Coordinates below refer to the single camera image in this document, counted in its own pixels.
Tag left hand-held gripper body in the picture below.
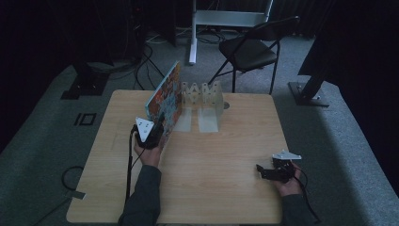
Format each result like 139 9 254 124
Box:
131 116 165 150

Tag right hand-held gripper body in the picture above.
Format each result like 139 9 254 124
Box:
263 150 303 184

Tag colourful picture book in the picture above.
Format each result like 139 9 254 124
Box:
144 60 184 139

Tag clear acrylic book rack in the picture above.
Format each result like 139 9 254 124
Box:
173 80 225 134

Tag person's right hand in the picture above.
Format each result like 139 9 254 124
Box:
274 162 305 198

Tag person's left hand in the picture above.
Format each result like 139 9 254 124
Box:
134 137 165 168

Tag black stand with flat base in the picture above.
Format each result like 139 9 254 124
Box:
60 60 110 101

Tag black slanted stand with base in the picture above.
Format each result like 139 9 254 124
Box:
288 31 339 108

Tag grey tape piece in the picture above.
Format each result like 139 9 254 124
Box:
65 189 87 201

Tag black folding chair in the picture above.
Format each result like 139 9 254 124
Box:
208 16 300 95

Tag white metal stand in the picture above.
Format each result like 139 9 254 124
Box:
187 0 275 65

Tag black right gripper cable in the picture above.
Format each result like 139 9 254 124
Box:
293 166 322 224

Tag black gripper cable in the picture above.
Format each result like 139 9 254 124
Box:
293 166 322 224
124 124 146 205

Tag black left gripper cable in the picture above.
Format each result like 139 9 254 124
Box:
124 124 146 205

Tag bundle of black floor cables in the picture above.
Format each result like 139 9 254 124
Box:
106 31 227 91

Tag black floor cable loop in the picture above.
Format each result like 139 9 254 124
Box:
31 165 86 226

